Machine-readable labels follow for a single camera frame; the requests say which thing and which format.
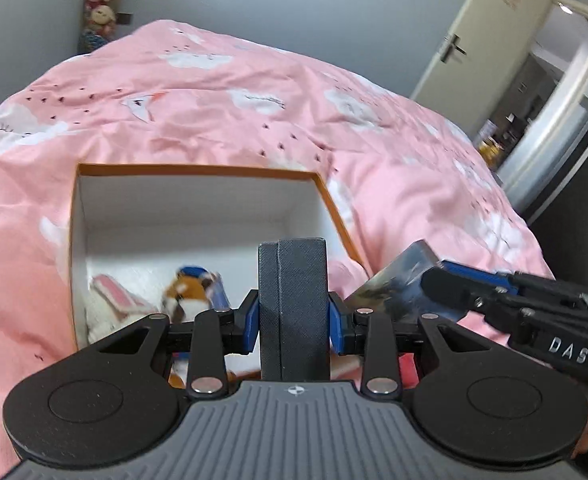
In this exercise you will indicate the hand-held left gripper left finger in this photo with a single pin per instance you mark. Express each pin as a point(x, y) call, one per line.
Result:
point(251, 322)

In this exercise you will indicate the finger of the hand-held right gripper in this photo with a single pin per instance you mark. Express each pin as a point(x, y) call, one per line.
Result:
point(473, 272)
point(453, 290)

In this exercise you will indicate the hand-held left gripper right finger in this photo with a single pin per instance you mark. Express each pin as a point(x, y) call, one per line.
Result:
point(336, 325)

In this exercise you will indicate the dark grey textured case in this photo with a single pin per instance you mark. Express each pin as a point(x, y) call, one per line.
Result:
point(294, 300)

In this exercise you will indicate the dark picture card box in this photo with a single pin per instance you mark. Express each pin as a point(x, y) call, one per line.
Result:
point(398, 280)

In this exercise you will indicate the orange cardboard box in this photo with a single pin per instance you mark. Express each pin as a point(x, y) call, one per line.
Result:
point(184, 210)

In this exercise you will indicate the orange fox plush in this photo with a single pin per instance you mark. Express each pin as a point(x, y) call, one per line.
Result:
point(189, 300)

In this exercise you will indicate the yellow packet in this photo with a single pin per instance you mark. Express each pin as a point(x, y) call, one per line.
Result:
point(488, 145)

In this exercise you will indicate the white bunny plush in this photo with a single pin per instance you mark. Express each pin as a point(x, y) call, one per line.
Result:
point(119, 305)

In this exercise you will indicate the pink printed blanket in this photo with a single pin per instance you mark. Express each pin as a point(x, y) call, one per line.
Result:
point(224, 110)

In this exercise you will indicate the white door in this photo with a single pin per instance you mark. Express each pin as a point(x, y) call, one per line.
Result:
point(478, 20)

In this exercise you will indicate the column of plush toys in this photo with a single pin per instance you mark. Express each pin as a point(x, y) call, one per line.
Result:
point(101, 5)

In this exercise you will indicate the white door frame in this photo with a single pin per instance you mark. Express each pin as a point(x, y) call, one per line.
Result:
point(558, 125)

